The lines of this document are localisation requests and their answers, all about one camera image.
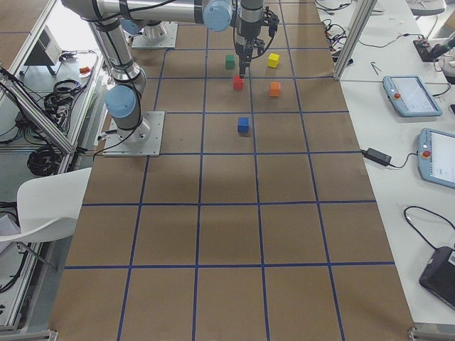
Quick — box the grey electronics box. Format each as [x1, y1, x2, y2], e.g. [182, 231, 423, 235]
[24, 26, 63, 75]

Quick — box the green wooden block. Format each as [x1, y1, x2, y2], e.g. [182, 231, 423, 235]
[225, 54, 235, 70]

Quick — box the upper teach pendant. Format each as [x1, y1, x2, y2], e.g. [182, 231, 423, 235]
[382, 75, 442, 117]

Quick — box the red wooden block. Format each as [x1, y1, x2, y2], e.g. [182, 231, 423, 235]
[232, 75, 245, 91]

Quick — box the blue wooden block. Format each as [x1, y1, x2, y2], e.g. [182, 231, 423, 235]
[237, 117, 250, 134]

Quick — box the lower teach pendant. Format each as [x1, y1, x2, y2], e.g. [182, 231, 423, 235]
[417, 128, 454, 188]

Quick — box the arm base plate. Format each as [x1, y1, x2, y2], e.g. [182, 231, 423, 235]
[132, 21, 178, 50]
[102, 111, 165, 157]

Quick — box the black power adapter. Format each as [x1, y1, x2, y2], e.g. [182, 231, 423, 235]
[361, 148, 392, 166]

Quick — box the white plastic chair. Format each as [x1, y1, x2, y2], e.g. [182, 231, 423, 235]
[1, 168, 92, 243]

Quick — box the teach pendant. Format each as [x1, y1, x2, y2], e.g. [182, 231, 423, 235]
[417, 128, 454, 188]
[382, 75, 442, 117]

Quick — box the orange wooden block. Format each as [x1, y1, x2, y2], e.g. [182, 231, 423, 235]
[269, 81, 282, 97]

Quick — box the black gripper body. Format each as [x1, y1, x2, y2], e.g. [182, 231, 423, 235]
[234, 1, 278, 59]

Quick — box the aluminium frame post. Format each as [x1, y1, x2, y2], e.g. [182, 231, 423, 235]
[333, 0, 377, 80]

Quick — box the black device on desk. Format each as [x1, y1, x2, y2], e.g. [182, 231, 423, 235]
[419, 247, 454, 309]

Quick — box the yellow wooden block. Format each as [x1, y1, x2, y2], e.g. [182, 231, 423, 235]
[267, 53, 280, 69]

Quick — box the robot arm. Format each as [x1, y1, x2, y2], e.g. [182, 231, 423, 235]
[121, 19, 167, 41]
[63, 1, 279, 144]

